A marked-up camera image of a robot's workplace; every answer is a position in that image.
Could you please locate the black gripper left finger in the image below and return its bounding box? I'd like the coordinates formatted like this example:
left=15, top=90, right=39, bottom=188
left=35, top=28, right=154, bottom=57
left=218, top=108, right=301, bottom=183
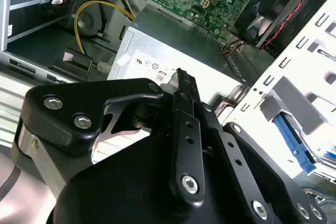
left=22, top=68, right=206, bottom=205

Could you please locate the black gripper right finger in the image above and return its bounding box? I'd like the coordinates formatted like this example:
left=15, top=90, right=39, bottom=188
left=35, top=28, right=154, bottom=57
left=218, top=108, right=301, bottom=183
left=195, top=100, right=328, bottom=224

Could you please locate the hard disk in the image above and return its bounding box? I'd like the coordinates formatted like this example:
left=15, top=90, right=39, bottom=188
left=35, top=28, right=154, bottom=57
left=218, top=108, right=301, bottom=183
left=271, top=110, right=317, bottom=176

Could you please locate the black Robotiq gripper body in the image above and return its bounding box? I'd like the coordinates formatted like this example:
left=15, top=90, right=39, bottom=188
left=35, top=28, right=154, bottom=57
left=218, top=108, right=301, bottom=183
left=47, top=129, right=253, bottom=224

